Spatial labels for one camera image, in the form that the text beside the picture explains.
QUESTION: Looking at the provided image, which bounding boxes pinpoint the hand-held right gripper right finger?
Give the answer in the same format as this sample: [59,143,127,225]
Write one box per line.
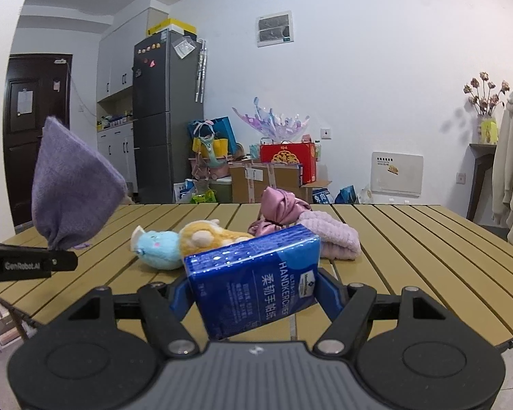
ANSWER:
[315,267,439,356]

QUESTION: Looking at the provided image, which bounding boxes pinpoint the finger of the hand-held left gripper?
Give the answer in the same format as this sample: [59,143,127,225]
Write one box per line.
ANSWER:
[0,241,78,272]

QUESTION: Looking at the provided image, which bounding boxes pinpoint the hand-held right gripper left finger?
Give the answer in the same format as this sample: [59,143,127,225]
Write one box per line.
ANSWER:
[75,277,199,357]

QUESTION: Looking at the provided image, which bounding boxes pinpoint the pale fluffy fleece cloth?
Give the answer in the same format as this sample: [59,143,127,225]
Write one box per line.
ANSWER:
[297,211,362,261]

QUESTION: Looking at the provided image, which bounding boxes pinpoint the yellow plush toy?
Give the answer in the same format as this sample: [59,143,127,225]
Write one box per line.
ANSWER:
[179,219,255,261]

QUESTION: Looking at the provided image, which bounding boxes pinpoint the blue tissue pack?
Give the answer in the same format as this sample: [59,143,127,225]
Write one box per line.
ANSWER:
[183,224,321,341]

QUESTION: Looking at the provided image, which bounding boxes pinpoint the purple knit cloth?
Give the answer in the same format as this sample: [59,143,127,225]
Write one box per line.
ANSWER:
[31,115,129,251]

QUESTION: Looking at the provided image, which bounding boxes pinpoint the pink satin cloth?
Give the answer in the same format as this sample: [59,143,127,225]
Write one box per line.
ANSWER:
[248,187,313,237]

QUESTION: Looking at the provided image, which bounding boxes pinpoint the light blue plush toy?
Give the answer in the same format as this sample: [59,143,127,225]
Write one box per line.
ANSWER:
[131,225,184,271]

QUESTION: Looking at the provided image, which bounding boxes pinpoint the white flat mop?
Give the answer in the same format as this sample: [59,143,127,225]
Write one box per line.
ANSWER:
[0,329,25,352]

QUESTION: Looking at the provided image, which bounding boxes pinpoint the tan folding table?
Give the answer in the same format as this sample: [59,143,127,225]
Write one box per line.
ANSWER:
[0,203,513,353]

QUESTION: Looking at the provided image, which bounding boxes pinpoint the dark blue bag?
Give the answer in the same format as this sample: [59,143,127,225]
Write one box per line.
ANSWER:
[336,185,360,204]

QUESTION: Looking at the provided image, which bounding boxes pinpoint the white blue pet food bag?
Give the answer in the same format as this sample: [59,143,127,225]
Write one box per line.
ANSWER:
[174,179,196,204]

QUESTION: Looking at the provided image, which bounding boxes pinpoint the dark brown door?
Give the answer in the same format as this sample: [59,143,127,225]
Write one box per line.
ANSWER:
[3,53,73,227]

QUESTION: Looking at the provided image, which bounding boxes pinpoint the low open cardboard box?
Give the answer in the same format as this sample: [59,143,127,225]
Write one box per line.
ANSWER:
[301,179,332,204]

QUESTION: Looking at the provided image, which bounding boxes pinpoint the green cooler box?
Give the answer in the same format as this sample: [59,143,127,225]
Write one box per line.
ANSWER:
[209,177,232,203]

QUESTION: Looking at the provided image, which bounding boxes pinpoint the white lower cabinets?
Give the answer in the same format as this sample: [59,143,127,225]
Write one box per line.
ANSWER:
[96,123,137,189]

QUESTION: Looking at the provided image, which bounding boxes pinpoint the white cabinets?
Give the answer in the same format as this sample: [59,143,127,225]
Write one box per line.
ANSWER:
[96,123,137,189]
[96,9,163,103]

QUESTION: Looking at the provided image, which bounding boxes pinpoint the pink handbag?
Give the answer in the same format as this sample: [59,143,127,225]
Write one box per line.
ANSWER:
[188,154,232,180]

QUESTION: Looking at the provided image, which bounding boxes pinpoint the large taped cardboard box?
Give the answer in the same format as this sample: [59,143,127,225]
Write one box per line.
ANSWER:
[229,163,302,203]

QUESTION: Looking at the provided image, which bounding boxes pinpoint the red gift box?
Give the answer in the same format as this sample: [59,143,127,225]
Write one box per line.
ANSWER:
[260,141,317,184]

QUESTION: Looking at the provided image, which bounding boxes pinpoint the row of bottles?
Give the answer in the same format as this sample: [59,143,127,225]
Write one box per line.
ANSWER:
[96,113,134,131]

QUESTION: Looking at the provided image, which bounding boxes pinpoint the mint green handbag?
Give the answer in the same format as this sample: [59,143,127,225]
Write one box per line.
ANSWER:
[199,130,228,169]

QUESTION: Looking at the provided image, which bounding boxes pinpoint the yellow paper bag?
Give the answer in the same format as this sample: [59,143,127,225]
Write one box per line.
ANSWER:
[192,137,230,157]

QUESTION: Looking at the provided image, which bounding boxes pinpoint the grey refrigerator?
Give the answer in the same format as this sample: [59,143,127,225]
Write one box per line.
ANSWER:
[132,30,203,203]

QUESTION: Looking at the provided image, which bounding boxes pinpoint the blue gift bag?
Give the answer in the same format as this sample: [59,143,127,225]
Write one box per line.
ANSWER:
[188,117,236,154]

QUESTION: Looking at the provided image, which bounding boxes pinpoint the iridescent bouquet wrap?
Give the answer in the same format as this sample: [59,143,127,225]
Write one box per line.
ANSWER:
[233,97,311,144]

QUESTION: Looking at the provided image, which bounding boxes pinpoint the wooden side table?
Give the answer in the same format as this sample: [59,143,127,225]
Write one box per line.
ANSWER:
[469,143,497,223]

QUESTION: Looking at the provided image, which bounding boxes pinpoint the white upper cabinets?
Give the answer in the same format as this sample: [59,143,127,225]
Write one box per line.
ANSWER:
[96,9,163,103]

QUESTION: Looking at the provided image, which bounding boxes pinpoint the group of fridge magnets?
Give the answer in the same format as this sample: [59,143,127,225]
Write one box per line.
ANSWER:
[135,44,160,78]

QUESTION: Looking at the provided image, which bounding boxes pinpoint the silver hanging strips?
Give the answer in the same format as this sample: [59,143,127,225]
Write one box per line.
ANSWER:
[194,39,208,103]

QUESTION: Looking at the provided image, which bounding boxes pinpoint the yellow label vase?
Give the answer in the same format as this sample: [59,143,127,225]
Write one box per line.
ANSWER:
[478,114,499,144]

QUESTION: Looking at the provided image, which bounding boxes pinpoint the clear plastic pouch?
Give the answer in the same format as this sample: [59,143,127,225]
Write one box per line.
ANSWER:
[171,36,196,59]

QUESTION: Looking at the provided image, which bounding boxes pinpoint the dried flower bouquet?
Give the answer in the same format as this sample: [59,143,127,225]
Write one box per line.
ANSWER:
[462,72,510,116]

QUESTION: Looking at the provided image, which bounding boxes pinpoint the yellow box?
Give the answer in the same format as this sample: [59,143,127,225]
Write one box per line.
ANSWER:
[145,18,197,37]

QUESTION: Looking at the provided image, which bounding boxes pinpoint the white electrical panel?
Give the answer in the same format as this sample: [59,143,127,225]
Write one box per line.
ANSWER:
[255,10,293,47]

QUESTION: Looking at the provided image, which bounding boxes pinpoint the white wall panel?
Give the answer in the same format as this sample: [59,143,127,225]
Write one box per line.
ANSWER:
[371,151,424,197]

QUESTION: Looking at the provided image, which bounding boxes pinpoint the white wall cable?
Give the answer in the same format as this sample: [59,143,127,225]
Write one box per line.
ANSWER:
[67,63,97,117]

